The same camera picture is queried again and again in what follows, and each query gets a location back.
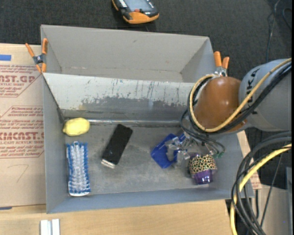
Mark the blue plastic scoop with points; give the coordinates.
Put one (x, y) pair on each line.
(160, 153)

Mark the purple leopard print toy cupcake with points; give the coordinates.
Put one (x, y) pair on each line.
(203, 166)

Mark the grey metal bin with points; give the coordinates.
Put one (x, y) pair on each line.
(137, 180)

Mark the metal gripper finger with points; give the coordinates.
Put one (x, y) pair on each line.
(172, 143)
(173, 154)

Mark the blue and white scrub brush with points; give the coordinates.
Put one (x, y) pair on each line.
(78, 168)

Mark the black flat block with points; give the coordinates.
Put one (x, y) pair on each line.
(117, 144)

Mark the brown cardboard board red print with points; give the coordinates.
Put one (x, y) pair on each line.
(19, 175)

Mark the yellow toy lemon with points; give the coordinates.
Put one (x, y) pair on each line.
(76, 127)

